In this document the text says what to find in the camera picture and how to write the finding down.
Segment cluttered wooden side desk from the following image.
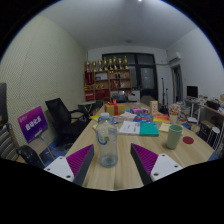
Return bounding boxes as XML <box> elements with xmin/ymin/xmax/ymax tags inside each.
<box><xmin>196</xmin><ymin>94</ymin><xmax>224</xmax><ymax>158</ymax></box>

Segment white wall air conditioner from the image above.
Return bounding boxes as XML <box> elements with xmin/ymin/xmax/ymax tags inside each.
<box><xmin>166</xmin><ymin>51</ymin><xmax>182</xmax><ymax>64</ymax></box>

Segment black office chair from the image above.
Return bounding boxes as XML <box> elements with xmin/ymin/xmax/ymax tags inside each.
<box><xmin>44</xmin><ymin>97</ymin><xmax>91</xmax><ymax>148</ymax></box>

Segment blue printed booklet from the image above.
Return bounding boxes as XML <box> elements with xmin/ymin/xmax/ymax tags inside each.
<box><xmin>133</xmin><ymin>113</ymin><xmax>154</xmax><ymax>123</ymax></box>

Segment purple sign board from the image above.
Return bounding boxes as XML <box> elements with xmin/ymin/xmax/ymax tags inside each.
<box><xmin>17</xmin><ymin>105</ymin><xmax>49</xmax><ymax>144</ymax></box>

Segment pale green cup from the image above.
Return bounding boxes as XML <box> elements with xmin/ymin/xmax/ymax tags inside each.
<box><xmin>166</xmin><ymin>124</ymin><xmax>184</xmax><ymax>150</ymax></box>

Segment flower bouquet in white pot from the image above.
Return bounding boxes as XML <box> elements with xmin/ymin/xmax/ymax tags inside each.
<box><xmin>168</xmin><ymin>103</ymin><xmax>182</xmax><ymax>125</ymax></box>

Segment yellow gift box red ribbon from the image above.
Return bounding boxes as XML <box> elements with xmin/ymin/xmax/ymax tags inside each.
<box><xmin>104</xmin><ymin>99</ymin><xmax>127</xmax><ymax>117</ymax></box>

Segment small white round table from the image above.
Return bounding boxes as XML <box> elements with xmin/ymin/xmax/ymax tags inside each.
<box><xmin>78</xmin><ymin>100</ymin><xmax>98</xmax><ymax>116</ymax></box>

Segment small standing card box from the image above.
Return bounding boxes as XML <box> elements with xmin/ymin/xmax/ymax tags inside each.
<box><xmin>149</xmin><ymin>100</ymin><xmax>159</xmax><ymax>116</ymax></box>

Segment orange yellow booklet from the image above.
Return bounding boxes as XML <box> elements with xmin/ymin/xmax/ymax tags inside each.
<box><xmin>152</xmin><ymin>113</ymin><xmax>171</xmax><ymax>123</ymax></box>

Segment flat round red coaster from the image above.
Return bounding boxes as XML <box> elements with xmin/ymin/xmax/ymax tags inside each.
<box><xmin>182</xmin><ymin>135</ymin><xmax>195</xmax><ymax>145</ymax></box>

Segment pink box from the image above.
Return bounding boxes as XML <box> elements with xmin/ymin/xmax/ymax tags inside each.
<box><xmin>129</xmin><ymin>106</ymin><xmax>149</xmax><ymax>115</ymax></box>

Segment black computer monitor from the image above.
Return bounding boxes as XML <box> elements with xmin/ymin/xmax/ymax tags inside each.
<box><xmin>186</xmin><ymin>85</ymin><xmax>199</xmax><ymax>99</ymax></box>

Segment grey upholstered armchair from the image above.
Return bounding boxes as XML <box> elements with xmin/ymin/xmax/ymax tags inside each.
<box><xmin>139</xmin><ymin>95</ymin><xmax>156</xmax><ymax>107</ymax></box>

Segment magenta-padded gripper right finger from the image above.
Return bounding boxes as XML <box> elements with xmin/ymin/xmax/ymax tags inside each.
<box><xmin>130</xmin><ymin>143</ymin><xmax>184</xmax><ymax>185</ymax></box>

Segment pale yellow paper pad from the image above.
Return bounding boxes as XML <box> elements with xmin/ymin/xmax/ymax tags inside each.
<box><xmin>158</xmin><ymin>122</ymin><xmax>172</xmax><ymax>134</ymax></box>

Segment clear plastic water bottle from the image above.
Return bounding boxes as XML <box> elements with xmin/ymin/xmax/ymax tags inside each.
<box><xmin>95</xmin><ymin>112</ymin><xmax>119</xmax><ymax>168</ymax></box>

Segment grey striped chair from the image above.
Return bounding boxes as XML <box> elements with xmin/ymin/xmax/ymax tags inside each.
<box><xmin>0</xmin><ymin>82</ymin><xmax>44</xmax><ymax>169</ymax></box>

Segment white booklet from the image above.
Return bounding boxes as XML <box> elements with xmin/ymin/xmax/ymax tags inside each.
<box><xmin>118</xmin><ymin>120</ymin><xmax>142</xmax><ymax>136</ymax></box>

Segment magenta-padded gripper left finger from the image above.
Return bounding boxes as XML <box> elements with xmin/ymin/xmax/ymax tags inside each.
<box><xmin>43</xmin><ymin>144</ymin><xmax>95</xmax><ymax>187</ymax></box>

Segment teal book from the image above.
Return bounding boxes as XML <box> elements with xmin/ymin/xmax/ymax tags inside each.
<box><xmin>138</xmin><ymin>121</ymin><xmax>160</xmax><ymax>137</ymax></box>

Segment black tripod stand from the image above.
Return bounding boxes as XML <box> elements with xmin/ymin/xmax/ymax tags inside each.
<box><xmin>160</xmin><ymin>77</ymin><xmax>169</xmax><ymax>106</ymax></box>

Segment black framed window door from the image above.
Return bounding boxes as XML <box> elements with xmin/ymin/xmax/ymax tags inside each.
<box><xmin>101</xmin><ymin>52</ymin><xmax>159</xmax><ymax>102</ymax></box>

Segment wooden shelf unit with trophies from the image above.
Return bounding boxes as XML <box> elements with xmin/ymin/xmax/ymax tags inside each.
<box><xmin>83</xmin><ymin>55</ymin><xmax>133</xmax><ymax>102</ymax></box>

